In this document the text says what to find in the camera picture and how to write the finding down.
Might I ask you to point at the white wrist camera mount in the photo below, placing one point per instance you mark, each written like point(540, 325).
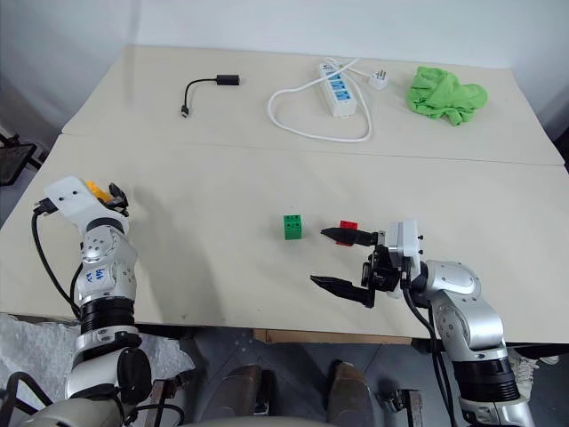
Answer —
point(404, 242)
point(73, 200)

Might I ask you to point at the dark rounded brown shape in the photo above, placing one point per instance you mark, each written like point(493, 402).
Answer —
point(242, 393)
point(349, 391)

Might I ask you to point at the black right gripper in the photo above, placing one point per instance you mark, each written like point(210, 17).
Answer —
point(384, 271)

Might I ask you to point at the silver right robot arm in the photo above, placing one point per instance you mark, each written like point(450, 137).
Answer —
point(471, 311)

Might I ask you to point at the red toy cube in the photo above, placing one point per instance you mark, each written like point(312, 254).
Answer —
point(349, 224)

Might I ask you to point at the white sneaker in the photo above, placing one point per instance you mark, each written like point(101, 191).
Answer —
point(526, 371)

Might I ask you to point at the white bubble wrap sheet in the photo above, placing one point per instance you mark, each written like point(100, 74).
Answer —
point(31, 347)

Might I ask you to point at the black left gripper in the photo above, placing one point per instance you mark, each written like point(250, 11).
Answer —
point(119, 207)

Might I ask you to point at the green toy cube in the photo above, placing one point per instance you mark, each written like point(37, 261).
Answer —
point(293, 228)

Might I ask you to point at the yellow toy cube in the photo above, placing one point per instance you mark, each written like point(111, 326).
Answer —
point(97, 189)

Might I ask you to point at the white power plug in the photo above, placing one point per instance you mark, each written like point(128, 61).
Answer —
point(379, 80)

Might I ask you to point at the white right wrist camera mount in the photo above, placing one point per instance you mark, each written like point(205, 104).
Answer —
point(404, 242)

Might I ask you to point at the wooden board under table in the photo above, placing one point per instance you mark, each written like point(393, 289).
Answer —
point(338, 337)

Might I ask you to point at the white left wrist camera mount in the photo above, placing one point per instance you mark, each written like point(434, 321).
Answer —
point(73, 200)

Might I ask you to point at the rusty metal table leg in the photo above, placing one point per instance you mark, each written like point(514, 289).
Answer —
point(161, 400)
point(406, 407)

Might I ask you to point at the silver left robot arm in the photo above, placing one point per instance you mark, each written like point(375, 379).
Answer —
point(104, 276)

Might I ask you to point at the black metal stand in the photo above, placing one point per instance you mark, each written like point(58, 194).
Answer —
point(15, 158)

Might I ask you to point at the crumpled green cloth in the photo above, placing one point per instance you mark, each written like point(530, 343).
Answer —
point(444, 95)

